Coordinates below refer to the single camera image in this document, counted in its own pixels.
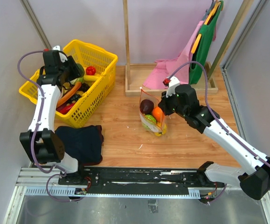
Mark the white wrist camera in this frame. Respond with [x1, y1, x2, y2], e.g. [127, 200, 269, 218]
[163, 77, 180, 98]
[51, 45, 68, 62]

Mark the round orange toy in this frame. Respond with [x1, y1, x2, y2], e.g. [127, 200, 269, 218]
[152, 106, 165, 123]

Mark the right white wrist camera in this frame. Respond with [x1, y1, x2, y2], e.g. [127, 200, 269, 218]
[163, 77, 180, 98]

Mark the wooden rack post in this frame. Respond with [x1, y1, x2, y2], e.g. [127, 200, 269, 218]
[205, 0, 254, 84]
[123, 0, 131, 89]

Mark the orange clothes hanger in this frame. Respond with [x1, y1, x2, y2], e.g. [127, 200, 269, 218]
[191, 1, 221, 54]

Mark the green garment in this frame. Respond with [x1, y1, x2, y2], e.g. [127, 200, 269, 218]
[177, 0, 224, 84]

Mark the green cabbage toy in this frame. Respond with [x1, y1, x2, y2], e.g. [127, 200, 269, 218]
[70, 77, 83, 85]

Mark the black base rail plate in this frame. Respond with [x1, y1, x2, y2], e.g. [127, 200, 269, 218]
[58, 167, 224, 196]

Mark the purple mangosteen toy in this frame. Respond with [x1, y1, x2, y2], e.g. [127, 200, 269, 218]
[139, 99, 154, 115]

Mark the red bell pepper toy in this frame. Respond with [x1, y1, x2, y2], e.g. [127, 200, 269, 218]
[85, 66, 96, 76]

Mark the orange carrot toy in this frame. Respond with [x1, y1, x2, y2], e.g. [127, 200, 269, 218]
[56, 82, 82, 107]

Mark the left wooden rack post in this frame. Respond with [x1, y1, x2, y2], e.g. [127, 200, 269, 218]
[123, 0, 131, 89]

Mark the red chili pepper toy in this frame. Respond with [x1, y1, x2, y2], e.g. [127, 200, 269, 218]
[56, 103, 75, 115]

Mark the right wooden rack post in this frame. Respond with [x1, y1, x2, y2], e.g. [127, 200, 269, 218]
[205, 0, 254, 84]

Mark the pink garment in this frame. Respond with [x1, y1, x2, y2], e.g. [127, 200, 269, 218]
[143, 20, 204, 90]

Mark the dark navy folded cloth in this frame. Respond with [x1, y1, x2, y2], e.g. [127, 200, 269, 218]
[55, 125, 104, 166]

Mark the yellow plastic shopping basket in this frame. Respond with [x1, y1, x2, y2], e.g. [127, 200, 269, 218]
[18, 39, 118, 129]

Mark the green custard apple toy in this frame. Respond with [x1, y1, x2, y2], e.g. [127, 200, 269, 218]
[142, 114, 158, 132]

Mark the black grape bunch toy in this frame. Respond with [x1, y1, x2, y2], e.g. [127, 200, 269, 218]
[68, 94, 82, 104]

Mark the clear zip top bag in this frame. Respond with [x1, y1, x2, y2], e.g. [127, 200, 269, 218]
[139, 87, 167, 137]

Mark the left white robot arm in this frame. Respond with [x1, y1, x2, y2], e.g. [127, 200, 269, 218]
[17, 46, 85, 185]

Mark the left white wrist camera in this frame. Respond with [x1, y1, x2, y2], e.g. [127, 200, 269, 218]
[51, 45, 68, 62]

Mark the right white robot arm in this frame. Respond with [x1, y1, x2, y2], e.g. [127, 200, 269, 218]
[158, 84, 270, 200]

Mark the wooden clothes rack base tray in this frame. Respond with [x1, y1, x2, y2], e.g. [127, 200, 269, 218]
[125, 63, 219, 97]

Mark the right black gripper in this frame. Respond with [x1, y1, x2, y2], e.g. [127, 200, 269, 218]
[159, 89, 188, 118]

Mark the yellow banana bunch toy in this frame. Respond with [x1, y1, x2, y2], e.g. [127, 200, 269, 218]
[154, 124, 167, 137]

